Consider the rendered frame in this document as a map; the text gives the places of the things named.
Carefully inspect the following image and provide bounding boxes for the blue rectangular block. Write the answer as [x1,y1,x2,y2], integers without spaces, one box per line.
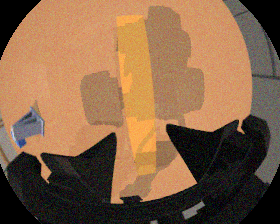
[12,133,26,149]

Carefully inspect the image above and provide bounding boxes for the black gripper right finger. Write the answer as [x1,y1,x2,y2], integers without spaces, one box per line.
[167,119,240,183]

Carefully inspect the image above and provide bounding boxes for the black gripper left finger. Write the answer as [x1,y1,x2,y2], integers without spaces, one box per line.
[40,132,117,204]

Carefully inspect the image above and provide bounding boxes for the orange bar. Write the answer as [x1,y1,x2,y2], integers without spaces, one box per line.
[116,15,156,176]

